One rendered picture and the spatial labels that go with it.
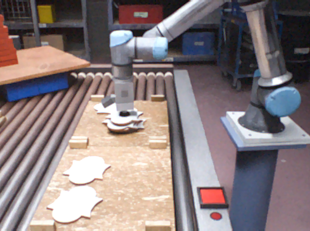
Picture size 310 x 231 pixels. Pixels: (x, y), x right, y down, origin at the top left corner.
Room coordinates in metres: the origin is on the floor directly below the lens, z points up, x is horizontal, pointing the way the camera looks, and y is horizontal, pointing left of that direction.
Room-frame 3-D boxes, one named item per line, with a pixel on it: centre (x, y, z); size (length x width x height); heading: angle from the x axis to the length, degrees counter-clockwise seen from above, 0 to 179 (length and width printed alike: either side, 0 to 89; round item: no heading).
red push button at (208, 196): (0.75, -0.16, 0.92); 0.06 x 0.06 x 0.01; 0
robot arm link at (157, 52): (1.17, 0.01, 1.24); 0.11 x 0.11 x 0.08; 89
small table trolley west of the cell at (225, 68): (4.40, -1.21, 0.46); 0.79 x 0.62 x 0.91; 4
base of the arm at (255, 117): (1.27, -0.45, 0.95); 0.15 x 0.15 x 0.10
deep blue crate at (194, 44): (5.47, -0.71, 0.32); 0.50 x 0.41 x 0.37; 91
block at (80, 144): (1.00, 0.25, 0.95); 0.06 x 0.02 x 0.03; 89
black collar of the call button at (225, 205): (0.75, -0.16, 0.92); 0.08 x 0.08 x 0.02; 0
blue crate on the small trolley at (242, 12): (4.35, -1.25, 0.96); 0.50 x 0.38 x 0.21; 19
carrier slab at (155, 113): (1.22, 0.12, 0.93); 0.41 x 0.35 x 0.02; 0
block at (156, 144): (1.00, -0.02, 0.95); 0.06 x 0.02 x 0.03; 89
